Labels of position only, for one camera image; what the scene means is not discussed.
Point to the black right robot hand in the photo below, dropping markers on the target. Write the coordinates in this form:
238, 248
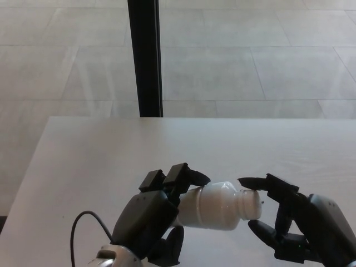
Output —
320, 222

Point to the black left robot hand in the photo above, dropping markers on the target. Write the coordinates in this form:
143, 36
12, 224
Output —
144, 219

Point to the white plastic bottle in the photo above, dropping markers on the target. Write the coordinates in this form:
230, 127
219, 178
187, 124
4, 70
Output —
217, 208

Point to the black vertical window post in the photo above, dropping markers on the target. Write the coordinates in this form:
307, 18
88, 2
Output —
146, 55

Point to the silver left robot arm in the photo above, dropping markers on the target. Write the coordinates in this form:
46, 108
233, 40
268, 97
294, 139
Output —
114, 257

